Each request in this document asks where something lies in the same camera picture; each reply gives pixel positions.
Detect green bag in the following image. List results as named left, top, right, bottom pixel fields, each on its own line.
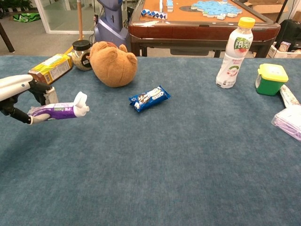
left=13, top=13, right=41, bottom=22

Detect yellow juice carton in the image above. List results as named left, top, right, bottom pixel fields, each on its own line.
left=27, top=53, right=73, bottom=85

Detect white storage box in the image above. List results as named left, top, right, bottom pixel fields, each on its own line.
left=268, top=41, right=301, bottom=59

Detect green potted plants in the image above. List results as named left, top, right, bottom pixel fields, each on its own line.
left=0, top=0, right=32, bottom=12

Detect stacked mahjong tile row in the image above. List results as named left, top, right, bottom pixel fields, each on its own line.
left=159, top=0, right=174, bottom=12

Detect blue cookie packet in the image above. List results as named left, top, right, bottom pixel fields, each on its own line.
left=128, top=85, right=171, bottom=113

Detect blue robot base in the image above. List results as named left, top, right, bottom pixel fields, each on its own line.
left=94, top=0, right=131, bottom=51

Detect blue mahjong tile heap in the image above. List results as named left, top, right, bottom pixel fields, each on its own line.
left=190, top=0, right=243, bottom=19

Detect glass jar black lid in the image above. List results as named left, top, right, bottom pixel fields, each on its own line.
left=71, top=40, right=93, bottom=72

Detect white drink bottle yellow cap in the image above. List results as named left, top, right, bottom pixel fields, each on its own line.
left=215, top=16, right=256, bottom=89

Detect dark wooden table leg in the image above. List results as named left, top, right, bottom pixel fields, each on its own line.
left=0, top=22, right=15, bottom=53

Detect green box yellow lid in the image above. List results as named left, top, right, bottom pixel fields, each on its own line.
left=255, top=63, right=289, bottom=97

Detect blue white snake puzzle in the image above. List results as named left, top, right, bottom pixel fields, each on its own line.
left=140, top=8, right=168, bottom=20

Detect black equipment case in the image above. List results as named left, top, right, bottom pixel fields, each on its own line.
left=275, top=19, right=301, bottom=52

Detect clear plastic floss box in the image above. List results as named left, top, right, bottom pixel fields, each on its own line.
left=271, top=105, right=301, bottom=142

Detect white purple toothpaste tube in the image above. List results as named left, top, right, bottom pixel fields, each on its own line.
left=27, top=91, right=90, bottom=121

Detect brown plush toy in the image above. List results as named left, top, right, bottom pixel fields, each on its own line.
left=89, top=41, right=138, bottom=88

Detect brown mahjong table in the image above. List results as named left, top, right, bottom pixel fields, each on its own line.
left=128, top=0, right=282, bottom=58

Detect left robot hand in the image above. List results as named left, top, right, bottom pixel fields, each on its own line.
left=0, top=74, right=59, bottom=125

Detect blue table mat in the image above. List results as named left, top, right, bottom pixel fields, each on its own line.
left=0, top=56, right=301, bottom=226

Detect wooden pole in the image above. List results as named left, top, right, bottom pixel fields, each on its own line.
left=77, top=0, right=85, bottom=40

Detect cardboard box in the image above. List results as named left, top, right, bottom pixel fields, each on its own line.
left=244, top=0, right=289, bottom=22

